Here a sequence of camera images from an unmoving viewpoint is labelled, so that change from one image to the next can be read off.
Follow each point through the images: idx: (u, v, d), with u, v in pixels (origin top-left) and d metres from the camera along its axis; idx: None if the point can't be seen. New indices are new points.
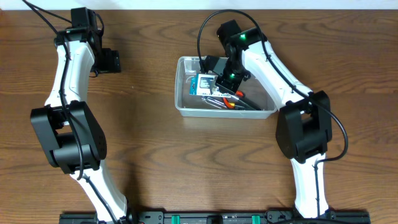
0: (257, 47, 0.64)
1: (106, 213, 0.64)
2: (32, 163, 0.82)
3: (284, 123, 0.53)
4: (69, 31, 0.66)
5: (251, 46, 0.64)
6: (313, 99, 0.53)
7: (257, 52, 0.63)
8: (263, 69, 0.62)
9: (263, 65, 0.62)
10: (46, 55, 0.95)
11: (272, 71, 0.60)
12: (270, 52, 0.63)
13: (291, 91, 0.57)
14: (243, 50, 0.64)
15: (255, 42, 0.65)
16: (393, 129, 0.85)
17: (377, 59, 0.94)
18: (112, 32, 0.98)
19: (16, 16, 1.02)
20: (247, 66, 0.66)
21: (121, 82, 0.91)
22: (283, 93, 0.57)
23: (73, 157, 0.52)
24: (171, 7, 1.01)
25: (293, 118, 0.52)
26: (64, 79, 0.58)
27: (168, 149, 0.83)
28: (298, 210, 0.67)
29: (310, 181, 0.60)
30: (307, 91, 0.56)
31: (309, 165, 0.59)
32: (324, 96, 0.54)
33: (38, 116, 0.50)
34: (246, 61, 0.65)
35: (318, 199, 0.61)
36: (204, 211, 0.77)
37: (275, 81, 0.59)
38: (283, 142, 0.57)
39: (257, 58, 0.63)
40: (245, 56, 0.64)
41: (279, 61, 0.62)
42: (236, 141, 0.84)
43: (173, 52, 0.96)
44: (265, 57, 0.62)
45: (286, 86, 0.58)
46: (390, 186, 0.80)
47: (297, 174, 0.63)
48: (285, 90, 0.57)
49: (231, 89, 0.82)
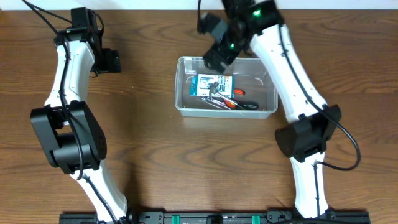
0: (273, 34, 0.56)
1: (106, 214, 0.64)
2: (32, 163, 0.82)
3: (292, 134, 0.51)
4: (69, 31, 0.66)
5: (266, 32, 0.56)
6: (326, 114, 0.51)
7: (272, 43, 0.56)
8: (278, 65, 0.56)
9: (278, 60, 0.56)
10: (46, 55, 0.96)
11: (287, 70, 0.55)
12: (287, 43, 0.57)
13: (306, 101, 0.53)
14: (257, 35, 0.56)
15: (271, 25, 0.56)
16: (393, 129, 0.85)
17: (377, 59, 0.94)
18: (112, 32, 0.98)
19: (16, 16, 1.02)
20: (259, 53, 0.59)
21: (121, 82, 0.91)
22: (296, 101, 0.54)
23: (73, 157, 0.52)
24: (171, 7, 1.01)
25: (304, 132, 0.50)
26: (64, 79, 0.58)
27: (168, 149, 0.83)
28: (298, 209, 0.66)
29: (310, 180, 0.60)
30: (322, 104, 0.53)
31: (308, 164, 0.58)
32: (337, 111, 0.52)
33: (38, 116, 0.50)
34: (257, 47, 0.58)
35: (317, 198, 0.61)
36: (204, 211, 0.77)
37: (288, 84, 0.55)
38: (282, 142, 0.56)
39: (272, 50, 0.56)
40: (258, 43, 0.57)
41: (295, 58, 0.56)
42: (236, 141, 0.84)
43: (173, 52, 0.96)
44: (281, 50, 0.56)
45: (301, 93, 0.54)
46: (390, 186, 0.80)
47: (296, 173, 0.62)
48: (300, 98, 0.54)
49: (226, 60, 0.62)
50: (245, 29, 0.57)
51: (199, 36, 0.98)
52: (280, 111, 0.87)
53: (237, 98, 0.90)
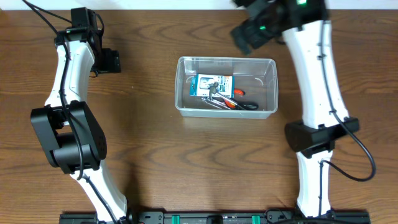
0: (314, 31, 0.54)
1: (106, 214, 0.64)
2: (31, 163, 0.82)
3: (307, 139, 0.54)
4: (69, 31, 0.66)
5: (307, 28, 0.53)
6: (346, 127, 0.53)
7: (310, 42, 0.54)
8: (311, 67, 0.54)
9: (312, 61, 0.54)
10: (46, 55, 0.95)
11: (319, 74, 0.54)
12: (326, 45, 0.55)
13: (329, 111, 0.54)
14: (296, 30, 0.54)
15: (314, 22, 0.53)
16: (393, 129, 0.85)
17: (377, 59, 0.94)
18: (112, 32, 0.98)
19: (16, 16, 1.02)
20: (292, 47, 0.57)
21: (121, 82, 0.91)
22: (320, 109, 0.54)
23: (73, 157, 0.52)
24: (171, 7, 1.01)
25: (318, 140, 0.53)
26: (64, 79, 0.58)
27: (168, 149, 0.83)
28: (300, 206, 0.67)
29: (314, 178, 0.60)
30: (344, 116, 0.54)
31: (314, 161, 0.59)
32: (357, 126, 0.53)
33: (38, 115, 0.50)
34: (293, 42, 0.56)
35: (320, 197, 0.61)
36: (204, 211, 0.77)
37: (316, 89, 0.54)
38: (292, 137, 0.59)
39: (309, 51, 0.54)
40: (296, 38, 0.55)
41: (330, 63, 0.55)
42: (236, 141, 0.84)
43: (173, 52, 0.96)
44: (318, 52, 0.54)
45: (327, 101, 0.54)
46: (390, 186, 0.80)
47: (303, 170, 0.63)
48: (324, 107, 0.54)
49: (252, 42, 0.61)
50: (285, 15, 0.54)
51: (199, 36, 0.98)
52: (280, 111, 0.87)
53: (237, 98, 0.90)
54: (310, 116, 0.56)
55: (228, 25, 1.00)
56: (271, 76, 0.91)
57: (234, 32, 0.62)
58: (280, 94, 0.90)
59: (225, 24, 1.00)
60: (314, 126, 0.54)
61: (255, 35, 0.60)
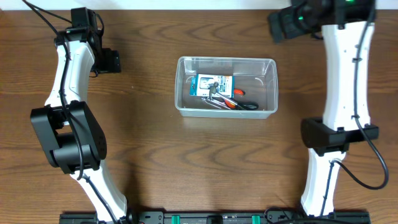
0: (356, 30, 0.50)
1: (106, 213, 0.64)
2: (32, 163, 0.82)
3: (323, 140, 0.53)
4: (69, 31, 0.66)
5: (349, 27, 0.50)
6: (365, 134, 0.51)
7: (349, 42, 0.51)
8: (344, 68, 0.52)
9: (346, 62, 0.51)
10: (46, 55, 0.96)
11: (351, 77, 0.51)
12: (365, 47, 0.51)
13: (352, 116, 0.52)
14: (337, 27, 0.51)
15: (358, 23, 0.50)
16: (393, 129, 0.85)
17: (377, 59, 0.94)
18: (112, 32, 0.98)
19: (16, 16, 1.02)
20: (328, 44, 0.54)
21: (122, 82, 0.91)
22: (342, 112, 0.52)
23: (73, 157, 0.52)
24: (171, 7, 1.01)
25: (334, 143, 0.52)
26: (64, 78, 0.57)
27: (168, 149, 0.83)
28: (303, 204, 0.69)
29: (322, 177, 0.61)
30: (365, 123, 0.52)
31: (325, 160, 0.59)
32: (375, 134, 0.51)
33: (38, 116, 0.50)
34: (331, 38, 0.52)
35: (325, 196, 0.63)
36: (204, 211, 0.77)
37: (344, 92, 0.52)
38: (308, 133, 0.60)
39: (345, 51, 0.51)
40: (336, 35, 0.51)
41: (365, 67, 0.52)
42: (236, 141, 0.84)
43: (173, 52, 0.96)
44: (355, 54, 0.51)
45: (352, 107, 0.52)
46: (390, 186, 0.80)
47: (312, 168, 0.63)
48: (348, 111, 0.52)
49: None
50: (331, 7, 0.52)
51: (199, 36, 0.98)
52: (279, 111, 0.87)
53: (237, 98, 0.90)
54: (331, 117, 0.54)
55: (228, 25, 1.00)
56: (271, 76, 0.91)
57: (269, 17, 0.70)
58: (280, 94, 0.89)
59: (225, 24, 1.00)
60: (333, 128, 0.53)
61: (290, 25, 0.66)
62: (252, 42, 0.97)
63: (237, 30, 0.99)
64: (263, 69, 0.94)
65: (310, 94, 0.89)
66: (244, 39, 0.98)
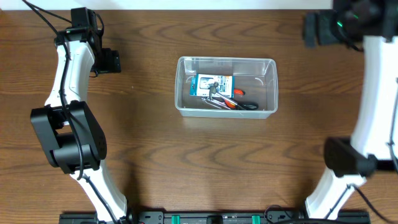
0: None
1: (106, 213, 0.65)
2: (32, 163, 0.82)
3: (351, 165, 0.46)
4: (69, 31, 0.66)
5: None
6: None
7: None
8: (384, 88, 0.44)
9: (388, 82, 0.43)
10: (46, 55, 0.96)
11: (392, 99, 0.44)
12: None
13: (388, 143, 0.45)
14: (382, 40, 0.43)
15: None
16: None
17: None
18: (112, 32, 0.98)
19: (16, 16, 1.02)
20: (367, 56, 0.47)
21: (122, 82, 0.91)
22: (377, 137, 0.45)
23: (73, 158, 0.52)
24: (171, 7, 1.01)
25: (362, 172, 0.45)
26: (64, 79, 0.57)
27: (168, 149, 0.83)
28: (306, 205, 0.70)
29: (335, 194, 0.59)
30: None
31: (343, 182, 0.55)
32: None
33: (38, 116, 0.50)
34: (374, 53, 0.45)
35: (331, 209, 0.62)
36: (204, 211, 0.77)
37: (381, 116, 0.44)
38: (331, 153, 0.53)
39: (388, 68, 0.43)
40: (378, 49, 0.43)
41: None
42: (236, 141, 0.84)
43: (173, 52, 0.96)
44: None
45: (389, 132, 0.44)
46: (390, 186, 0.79)
47: (328, 180, 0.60)
48: (384, 137, 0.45)
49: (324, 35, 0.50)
50: None
51: (199, 36, 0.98)
52: (279, 111, 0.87)
53: (237, 98, 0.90)
54: (362, 140, 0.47)
55: (228, 25, 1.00)
56: (271, 76, 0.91)
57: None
58: (280, 94, 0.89)
59: (225, 24, 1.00)
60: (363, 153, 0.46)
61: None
62: (252, 42, 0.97)
63: (237, 30, 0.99)
64: (263, 69, 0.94)
65: (310, 94, 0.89)
66: (244, 39, 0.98)
